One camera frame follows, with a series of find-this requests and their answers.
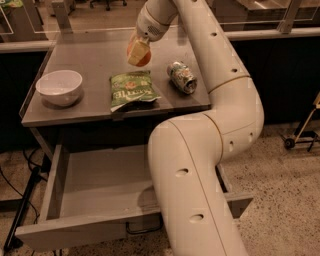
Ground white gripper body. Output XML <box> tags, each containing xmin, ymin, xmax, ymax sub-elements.
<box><xmin>136</xmin><ymin>0</ymin><xmax>178</xmax><ymax>42</ymax></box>

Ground orange fruit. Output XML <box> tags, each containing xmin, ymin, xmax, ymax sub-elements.
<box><xmin>126</xmin><ymin>41</ymin><xmax>152</xmax><ymax>68</ymax></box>

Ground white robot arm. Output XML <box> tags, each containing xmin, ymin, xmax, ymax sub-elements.
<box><xmin>133</xmin><ymin>0</ymin><xmax>264</xmax><ymax>256</ymax></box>

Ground grey counter cabinet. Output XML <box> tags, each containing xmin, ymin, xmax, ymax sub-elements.
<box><xmin>20</xmin><ymin>26</ymin><xmax>210</xmax><ymax>157</ymax></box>

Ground grey open drawer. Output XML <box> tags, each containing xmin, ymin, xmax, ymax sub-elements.
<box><xmin>15</xmin><ymin>143</ymin><xmax>254</xmax><ymax>253</ymax></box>

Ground office chair base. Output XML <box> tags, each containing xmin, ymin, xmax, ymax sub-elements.
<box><xmin>89</xmin><ymin>0</ymin><xmax>127</xmax><ymax>11</ymax></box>

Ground green chip bag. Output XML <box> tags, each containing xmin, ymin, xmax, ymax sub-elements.
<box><xmin>110</xmin><ymin>70</ymin><xmax>160</xmax><ymax>112</ymax></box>

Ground crushed soda can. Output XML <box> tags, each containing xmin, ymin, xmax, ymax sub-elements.
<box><xmin>167</xmin><ymin>61</ymin><xmax>197</xmax><ymax>95</ymax></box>

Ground white bowl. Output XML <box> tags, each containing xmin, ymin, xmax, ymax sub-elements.
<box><xmin>36</xmin><ymin>70</ymin><xmax>83</xmax><ymax>107</ymax></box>

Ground black floor stand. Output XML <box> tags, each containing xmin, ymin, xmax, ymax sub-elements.
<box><xmin>4</xmin><ymin>167</ymin><xmax>40</xmax><ymax>252</ymax></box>

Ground black floor cable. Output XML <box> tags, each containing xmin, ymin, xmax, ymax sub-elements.
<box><xmin>0</xmin><ymin>148</ymin><xmax>51</xmax><ymax>224</ymax></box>

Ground black drawer handle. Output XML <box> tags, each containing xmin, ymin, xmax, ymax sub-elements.
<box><xmin>125</xmin><ymin>215</ymin><xmax>163</xmax><ymax>235</ymax></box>

